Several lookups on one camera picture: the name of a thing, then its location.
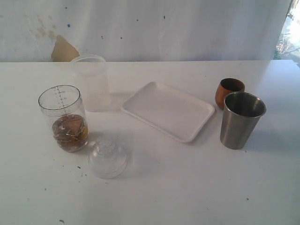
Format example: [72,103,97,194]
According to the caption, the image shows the brown wooden cup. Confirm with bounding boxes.
[215,78,245,110]

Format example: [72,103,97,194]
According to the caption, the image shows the brown almonds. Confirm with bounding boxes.
[52,114,89,152]

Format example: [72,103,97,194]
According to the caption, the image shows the stainless steel cup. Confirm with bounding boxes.
[220,92,266,150]

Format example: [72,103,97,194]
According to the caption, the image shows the clear domed shaker lid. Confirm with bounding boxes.
[88,135,127,180]

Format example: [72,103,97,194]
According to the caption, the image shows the clear plastic shaker cup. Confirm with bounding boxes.
[37,84,90,154]

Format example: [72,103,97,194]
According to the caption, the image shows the white rectangular tray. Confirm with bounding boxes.
[121,82,215,143]

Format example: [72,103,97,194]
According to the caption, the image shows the translucent plastic container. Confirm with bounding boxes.
[71,54,111,112]

